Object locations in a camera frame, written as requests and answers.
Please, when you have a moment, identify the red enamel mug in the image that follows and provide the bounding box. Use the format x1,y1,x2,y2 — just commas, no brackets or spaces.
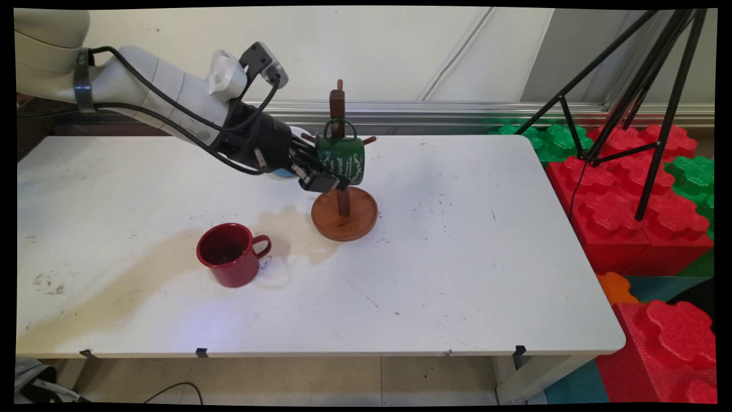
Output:
196,223,273,288

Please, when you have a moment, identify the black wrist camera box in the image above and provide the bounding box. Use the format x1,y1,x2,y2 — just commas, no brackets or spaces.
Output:
238,41,289,90

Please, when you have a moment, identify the orange foam block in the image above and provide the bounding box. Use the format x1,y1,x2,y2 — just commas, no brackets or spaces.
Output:
596,272,639,306

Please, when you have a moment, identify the white table leg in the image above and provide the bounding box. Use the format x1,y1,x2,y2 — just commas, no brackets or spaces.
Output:
493,355,595,406

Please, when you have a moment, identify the large red foam block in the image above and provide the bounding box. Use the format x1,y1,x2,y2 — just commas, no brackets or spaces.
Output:
545,122,715,276

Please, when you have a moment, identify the black tripod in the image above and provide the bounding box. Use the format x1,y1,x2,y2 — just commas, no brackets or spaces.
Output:
515,9,709,221

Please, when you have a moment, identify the green foam block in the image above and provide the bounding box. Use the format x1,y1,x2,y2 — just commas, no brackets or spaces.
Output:
663,155,715,242
490,122,595,164

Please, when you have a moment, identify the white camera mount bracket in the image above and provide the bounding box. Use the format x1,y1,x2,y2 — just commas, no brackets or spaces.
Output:
205,49,249,105

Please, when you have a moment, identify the green enamel mug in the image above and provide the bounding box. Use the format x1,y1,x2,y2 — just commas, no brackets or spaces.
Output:
315,118,367,187

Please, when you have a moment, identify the wooden mug tree stand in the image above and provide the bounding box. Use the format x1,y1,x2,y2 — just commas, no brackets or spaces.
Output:
301,79,380,243

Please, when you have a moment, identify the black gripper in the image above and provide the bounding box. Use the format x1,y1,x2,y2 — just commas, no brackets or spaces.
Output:
220,102,351,193

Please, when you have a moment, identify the teal foam floor mat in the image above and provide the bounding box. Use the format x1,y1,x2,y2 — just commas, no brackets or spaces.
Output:
543,359,610,405

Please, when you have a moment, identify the black floor cable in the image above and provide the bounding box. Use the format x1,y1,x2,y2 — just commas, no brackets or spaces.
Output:
143,381,205,405

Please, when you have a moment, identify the blue and white bowl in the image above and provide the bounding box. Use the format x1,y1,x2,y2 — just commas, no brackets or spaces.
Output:
269,125,314,180

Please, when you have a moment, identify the white wall conduit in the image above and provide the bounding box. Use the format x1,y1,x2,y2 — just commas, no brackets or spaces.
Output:
419,7,499,102

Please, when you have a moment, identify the metal wall rail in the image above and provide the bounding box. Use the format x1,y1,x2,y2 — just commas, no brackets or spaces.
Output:
240,100,715,130

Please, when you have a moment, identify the thin black tripod cable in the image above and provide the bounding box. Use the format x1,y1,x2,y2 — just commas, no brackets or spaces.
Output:
568,160,590,224

